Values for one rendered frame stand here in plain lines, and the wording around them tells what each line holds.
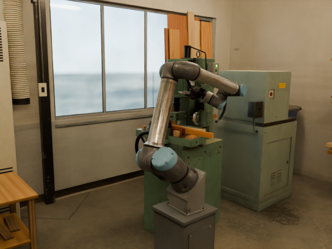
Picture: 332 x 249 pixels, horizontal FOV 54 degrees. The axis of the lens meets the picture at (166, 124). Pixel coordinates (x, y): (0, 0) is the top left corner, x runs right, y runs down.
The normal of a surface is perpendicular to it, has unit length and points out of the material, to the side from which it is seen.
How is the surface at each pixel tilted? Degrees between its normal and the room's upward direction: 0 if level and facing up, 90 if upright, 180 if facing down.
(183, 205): 90
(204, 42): 87
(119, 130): 90
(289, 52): 90
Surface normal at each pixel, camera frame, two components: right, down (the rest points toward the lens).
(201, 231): 0.66, 0.15
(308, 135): -0.76, 0.11
